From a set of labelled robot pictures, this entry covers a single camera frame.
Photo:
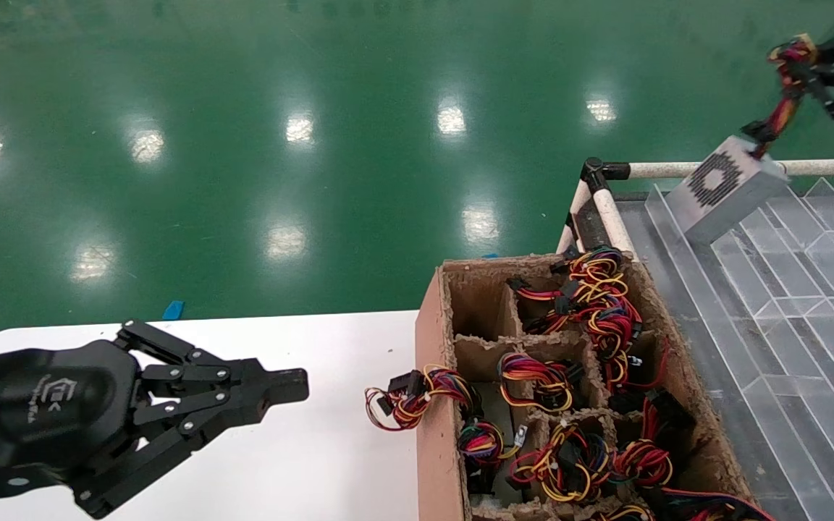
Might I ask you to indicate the black rack bar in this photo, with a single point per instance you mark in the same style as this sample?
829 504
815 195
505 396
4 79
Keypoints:
592 228

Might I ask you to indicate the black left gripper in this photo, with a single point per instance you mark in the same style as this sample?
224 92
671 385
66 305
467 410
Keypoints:
40 412

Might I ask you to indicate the brown cardboard divider box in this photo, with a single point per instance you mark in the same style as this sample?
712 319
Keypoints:
435 405

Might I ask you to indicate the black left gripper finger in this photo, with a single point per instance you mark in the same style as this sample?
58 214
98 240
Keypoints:
279 383

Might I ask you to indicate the black pipe joint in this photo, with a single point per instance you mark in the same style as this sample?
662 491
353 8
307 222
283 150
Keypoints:
594 174

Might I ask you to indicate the clear acrylic divider tray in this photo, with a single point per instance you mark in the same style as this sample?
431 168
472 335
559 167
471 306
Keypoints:
786 304

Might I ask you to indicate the blue floor tape piece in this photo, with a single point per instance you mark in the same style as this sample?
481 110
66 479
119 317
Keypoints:
173 310

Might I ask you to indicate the white rack leg pipe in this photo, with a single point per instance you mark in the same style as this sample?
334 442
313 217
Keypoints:
573 217

